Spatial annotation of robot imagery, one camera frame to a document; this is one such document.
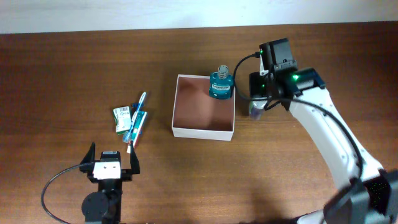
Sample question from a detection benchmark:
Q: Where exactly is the blue mouthwash bottle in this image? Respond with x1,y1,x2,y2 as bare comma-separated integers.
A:
209,65,233,100

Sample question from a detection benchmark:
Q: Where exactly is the left black cable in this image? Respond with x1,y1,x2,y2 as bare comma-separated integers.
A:
40,162,94,224

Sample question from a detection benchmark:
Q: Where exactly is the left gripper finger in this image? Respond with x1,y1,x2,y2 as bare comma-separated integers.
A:
80,142,95,164
129,142,140,174

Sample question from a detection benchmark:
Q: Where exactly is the green toothpaste box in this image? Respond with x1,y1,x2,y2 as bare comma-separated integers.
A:
127,111,147,154

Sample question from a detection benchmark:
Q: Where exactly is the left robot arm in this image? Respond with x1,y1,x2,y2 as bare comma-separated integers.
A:
79,143,141,223

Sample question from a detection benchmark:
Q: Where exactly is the black cable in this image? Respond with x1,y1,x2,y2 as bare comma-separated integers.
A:
40,162,94,224
232,52,364,180

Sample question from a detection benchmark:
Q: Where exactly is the white cardboard box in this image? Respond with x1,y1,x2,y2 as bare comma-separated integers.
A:
171,74,236,141

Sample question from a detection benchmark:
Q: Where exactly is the green white soap packet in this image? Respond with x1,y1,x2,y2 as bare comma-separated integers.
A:
113,106,131,134

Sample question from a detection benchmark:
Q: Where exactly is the blue white toothbrush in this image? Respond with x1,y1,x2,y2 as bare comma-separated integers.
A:
123,92,147,143

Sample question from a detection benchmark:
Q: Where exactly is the right black cable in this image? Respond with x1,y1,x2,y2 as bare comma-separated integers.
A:
232,52,364,180

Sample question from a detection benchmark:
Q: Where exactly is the clear pump soap bottle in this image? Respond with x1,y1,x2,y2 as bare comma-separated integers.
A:
249,100,267,120

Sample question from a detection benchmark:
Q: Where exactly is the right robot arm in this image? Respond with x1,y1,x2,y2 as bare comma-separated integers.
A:
249,39,397,224

